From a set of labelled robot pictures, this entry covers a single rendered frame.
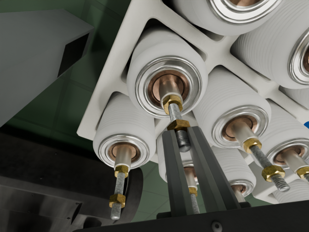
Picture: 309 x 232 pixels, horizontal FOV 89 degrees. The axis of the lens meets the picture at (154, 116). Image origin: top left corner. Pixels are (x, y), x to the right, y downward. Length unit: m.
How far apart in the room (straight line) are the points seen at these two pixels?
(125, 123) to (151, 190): 0.65
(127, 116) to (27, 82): 0.12
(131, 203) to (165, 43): 0.48
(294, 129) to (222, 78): 0.13
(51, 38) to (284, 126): 0.36
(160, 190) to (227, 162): 0.54
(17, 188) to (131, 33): 0.45
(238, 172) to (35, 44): 0.36
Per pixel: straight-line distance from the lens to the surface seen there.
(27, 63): 0.21
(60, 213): 0.61
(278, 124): 0.32
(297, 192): 0.61
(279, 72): 0.23
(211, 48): 0.26
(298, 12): 0.23
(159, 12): 0.23
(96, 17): 0.43
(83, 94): 0.50
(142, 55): 0.17
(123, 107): 0.26
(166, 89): 0.16
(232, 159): 0.36
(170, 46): 0.17
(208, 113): 0.23
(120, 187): 0.21
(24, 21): 0.29
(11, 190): 0.55
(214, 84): 0.26
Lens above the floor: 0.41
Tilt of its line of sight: 54 degrees down
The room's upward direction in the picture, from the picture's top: 175 degrees clockwise
